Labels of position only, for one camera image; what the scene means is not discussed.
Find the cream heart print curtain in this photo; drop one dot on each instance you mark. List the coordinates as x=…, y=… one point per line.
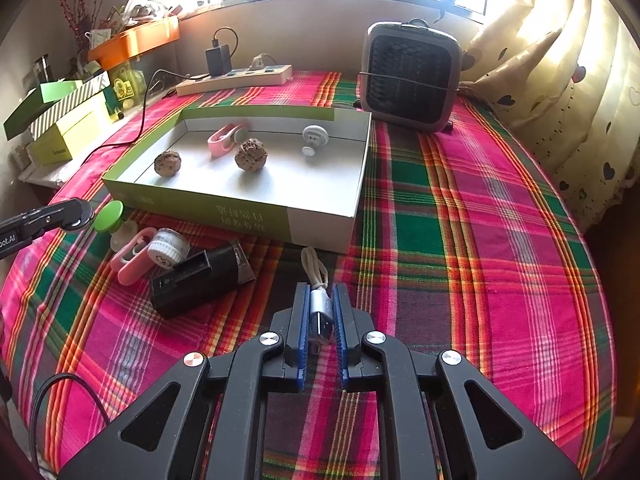
x=560, y=85

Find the grey space heater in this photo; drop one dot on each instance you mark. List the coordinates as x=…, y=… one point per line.
x=407, y=75

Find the white plug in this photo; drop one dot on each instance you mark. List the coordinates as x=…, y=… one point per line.
x=261, y=62

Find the brown walnut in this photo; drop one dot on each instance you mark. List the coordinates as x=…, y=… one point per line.
x=166, y=163
x=248, y=154

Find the pink plastic clip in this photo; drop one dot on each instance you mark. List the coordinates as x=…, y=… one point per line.
x=131, y=260
x=220, y=144

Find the cream power strip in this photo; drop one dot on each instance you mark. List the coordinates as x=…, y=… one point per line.
x=235, y=80

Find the plaid tablecloth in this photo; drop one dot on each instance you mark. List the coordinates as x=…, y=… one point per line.
x=475, y=260

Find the pile of papers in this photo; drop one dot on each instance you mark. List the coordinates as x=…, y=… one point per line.
x=145, y=10

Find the yellow green box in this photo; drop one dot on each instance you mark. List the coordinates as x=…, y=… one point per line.
x=70, y=135

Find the black window latch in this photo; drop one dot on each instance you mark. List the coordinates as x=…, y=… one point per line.
x=452, y=1

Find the white round jar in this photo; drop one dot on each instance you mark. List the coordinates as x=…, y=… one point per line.
x=170, y=247

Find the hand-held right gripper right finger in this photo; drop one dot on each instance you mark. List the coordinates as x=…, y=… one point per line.
x=340, y=330

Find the red flower branches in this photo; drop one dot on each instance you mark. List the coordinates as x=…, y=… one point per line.
x=75, y=0

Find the green box at left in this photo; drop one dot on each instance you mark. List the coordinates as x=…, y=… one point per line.
x=30, y=110

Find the black battery charger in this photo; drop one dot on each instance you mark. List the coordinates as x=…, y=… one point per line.
x=200, y=280

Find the green lid small jar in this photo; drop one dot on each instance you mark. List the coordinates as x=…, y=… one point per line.
x=110, y=215

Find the yellow green packet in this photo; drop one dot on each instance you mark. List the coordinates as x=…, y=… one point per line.
x=125, y=82

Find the glass jar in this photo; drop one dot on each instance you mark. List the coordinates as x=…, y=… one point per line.
x=46, y=67

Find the orange plastic tray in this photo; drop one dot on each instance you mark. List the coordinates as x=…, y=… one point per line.
x=135, y=40

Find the green white cardboard box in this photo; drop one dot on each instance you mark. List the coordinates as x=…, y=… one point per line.
x=270, y=185

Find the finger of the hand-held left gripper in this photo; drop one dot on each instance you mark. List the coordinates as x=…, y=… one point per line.
x=35, y=222

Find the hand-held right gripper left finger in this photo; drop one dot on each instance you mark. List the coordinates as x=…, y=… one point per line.
x=300, y=330

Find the white round hook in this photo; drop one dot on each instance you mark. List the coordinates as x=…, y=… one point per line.
x=314, y=135

